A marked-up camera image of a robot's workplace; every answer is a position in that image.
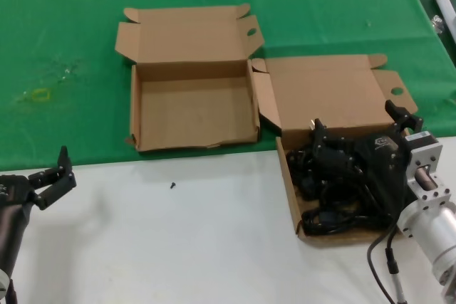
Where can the green table cloth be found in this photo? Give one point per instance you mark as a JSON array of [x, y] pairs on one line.
[[71, 15]]

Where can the small black screw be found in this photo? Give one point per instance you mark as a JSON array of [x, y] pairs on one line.
[[172, 185]]

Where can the open brown cardboard box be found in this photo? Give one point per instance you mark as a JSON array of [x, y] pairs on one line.
[[320, 90]]

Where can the cardboard box with torn edge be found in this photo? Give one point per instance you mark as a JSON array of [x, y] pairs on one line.
[[192, 111]]

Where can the clear bag of metal parts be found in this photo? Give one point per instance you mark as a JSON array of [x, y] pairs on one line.
[[437, 23]]

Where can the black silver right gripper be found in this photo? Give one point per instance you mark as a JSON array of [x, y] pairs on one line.
[[384, 168]]

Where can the grey aluminium bar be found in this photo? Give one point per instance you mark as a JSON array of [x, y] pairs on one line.
[[447, 12]]

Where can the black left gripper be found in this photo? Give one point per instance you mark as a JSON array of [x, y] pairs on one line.
[[14, 211]]

